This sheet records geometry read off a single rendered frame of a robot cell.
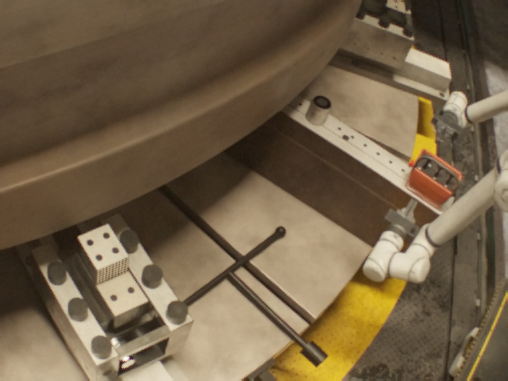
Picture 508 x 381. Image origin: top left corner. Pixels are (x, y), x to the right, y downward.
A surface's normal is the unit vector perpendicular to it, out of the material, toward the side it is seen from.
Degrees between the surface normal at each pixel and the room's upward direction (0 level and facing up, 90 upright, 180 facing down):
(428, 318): 0
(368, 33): 90
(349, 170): 90
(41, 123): 62
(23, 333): 0
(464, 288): 0
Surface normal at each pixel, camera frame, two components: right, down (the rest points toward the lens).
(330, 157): -0.51, 0.59
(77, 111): 0.61, 0.35
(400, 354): 0.24, -0.61
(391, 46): -0.15, 0.75
